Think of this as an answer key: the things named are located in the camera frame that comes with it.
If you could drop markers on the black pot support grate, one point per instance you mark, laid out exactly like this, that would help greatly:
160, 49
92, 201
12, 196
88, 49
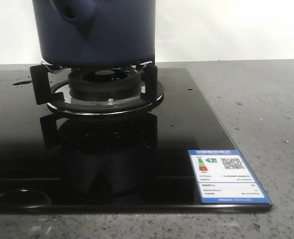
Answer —
59, 100

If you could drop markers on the dark blue cooking pot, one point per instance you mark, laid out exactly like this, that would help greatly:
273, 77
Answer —
95, 33

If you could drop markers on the black round gas burner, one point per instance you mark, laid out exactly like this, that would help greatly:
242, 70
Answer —
100, 85

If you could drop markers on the blue energy efficiency label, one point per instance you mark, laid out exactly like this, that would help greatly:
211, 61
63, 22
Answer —
224, 177

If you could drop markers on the black glass gas stove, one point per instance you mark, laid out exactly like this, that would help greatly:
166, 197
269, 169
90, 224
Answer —
50, 164

